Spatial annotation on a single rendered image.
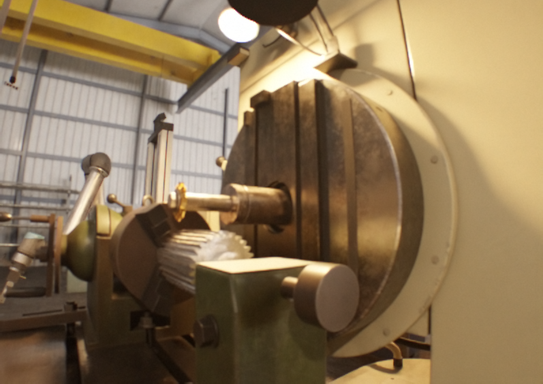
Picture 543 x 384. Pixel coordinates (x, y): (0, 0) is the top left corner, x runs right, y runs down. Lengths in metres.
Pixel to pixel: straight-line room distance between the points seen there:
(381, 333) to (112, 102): 10.57
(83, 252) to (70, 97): 10.09
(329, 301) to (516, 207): 0.35
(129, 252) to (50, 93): 10.33
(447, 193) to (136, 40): 8.14
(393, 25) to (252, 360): 0.63
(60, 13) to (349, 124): 8.13
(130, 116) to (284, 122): 10.22
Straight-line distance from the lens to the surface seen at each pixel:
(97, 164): 1.78
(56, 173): 10.10
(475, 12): 0.61
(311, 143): 0.56
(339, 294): 0.23
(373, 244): 0.47
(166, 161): 1.50
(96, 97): 10.79
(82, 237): 0.76
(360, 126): 0.50
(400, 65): 0.63
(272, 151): 0.65
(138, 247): 0.54
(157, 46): 8.43
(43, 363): 0.67
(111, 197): 0.86
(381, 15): 0.72
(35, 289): 0.83
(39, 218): 0.81
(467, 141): 0.53
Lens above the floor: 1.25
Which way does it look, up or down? 9 degrees up
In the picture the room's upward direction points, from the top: straight up
